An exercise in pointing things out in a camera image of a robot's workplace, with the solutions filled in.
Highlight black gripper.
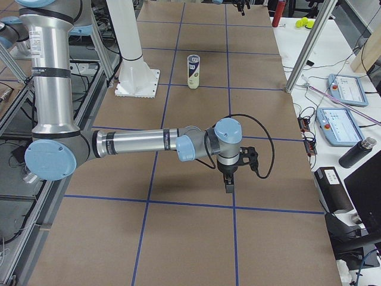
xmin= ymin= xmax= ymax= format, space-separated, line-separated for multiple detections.
xmin=217 ymin=161 xmax=238 ymax=193

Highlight white blue tennis ball can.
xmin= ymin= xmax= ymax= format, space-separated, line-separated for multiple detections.
xmin=187 ymin=54 xmax=201 ymax=89

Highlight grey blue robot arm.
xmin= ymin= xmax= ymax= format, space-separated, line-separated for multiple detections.
xmin=18 ymin=1 xmax=243 ymax=193
xmin=1 ymin=1 xmax=142 ymax=61

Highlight spare yellow tennis balls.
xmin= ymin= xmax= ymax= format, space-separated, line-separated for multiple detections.
xmin=295 ymin=17 xmax=315 ymax=30

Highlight red cardboard tube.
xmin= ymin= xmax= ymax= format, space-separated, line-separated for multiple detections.
xmin=271 ymin=0 xmax=287 ymax=27

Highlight brown paper table cover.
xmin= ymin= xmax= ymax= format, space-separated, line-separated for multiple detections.
xmin=29 ymin=2 xmax=341 ymax=285

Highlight black power adapter box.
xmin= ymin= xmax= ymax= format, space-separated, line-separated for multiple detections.
xmin=314 ymin=167 xmax=354 ymax=215

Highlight near blue teach pendant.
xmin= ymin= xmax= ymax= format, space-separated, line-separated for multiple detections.
xmin=316 ymin=108 xmax=365 ymax=147

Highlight blue teach pendant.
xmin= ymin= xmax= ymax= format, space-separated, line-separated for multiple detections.
xmin=328 ymin=74 xmax=368 ymax=107
xmin=316 ymin=108 xmax=365 ymax=147

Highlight black water bottle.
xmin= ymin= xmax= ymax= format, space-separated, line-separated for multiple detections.
xmin=338 ymin=137 xmax=377 ymax=169

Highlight white metal mounting plate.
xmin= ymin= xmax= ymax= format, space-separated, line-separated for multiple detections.
xmin=115 ymin=67 xmax=160 ymax=98

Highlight black computer monitor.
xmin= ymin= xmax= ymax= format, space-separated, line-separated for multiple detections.
xmin=325 ymin=153 xmax=380 ymax=259

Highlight far blue teach pendant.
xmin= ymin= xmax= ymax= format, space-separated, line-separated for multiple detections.
xmin=328 ymin=74 xmax=368 ymax=107

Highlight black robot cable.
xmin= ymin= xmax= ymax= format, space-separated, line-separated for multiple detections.
xmin=196 ymin=113 xmax=275 ymax=179

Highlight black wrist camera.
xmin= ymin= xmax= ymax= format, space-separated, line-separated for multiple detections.
xmin=238 ymin=147 xmax=259 ymax=175

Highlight grey aluminium frame post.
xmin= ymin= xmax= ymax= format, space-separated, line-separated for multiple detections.
xmin=285 ymin=0 xmax=336 ymax=94

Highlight white camera stand column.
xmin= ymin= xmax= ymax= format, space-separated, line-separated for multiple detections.
xmin=105 ymin=0 xmax=161 ymax=99

